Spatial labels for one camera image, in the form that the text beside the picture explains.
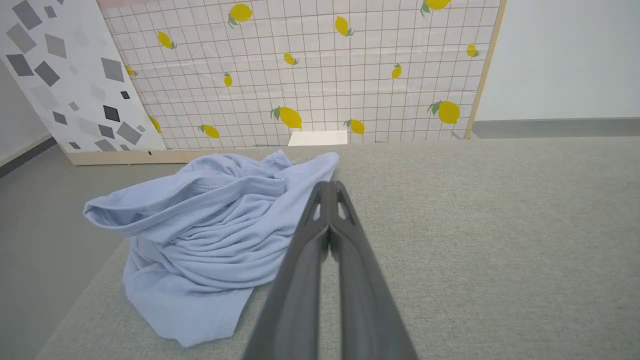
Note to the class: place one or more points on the white rectangular box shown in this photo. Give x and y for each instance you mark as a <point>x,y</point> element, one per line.
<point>318,138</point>

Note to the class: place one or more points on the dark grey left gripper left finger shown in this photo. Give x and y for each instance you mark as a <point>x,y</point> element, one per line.
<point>295,300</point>

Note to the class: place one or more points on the light blue and white shirt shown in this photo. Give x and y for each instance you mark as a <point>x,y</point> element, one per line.
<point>200,240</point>

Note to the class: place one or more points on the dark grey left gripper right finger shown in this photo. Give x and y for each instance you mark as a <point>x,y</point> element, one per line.
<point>370,310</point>

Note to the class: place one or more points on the white panel with grey diamonds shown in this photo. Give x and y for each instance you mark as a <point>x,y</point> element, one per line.
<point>65,90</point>

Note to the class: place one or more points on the lemon print grid panel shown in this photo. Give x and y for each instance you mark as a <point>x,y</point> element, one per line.
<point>325,85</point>

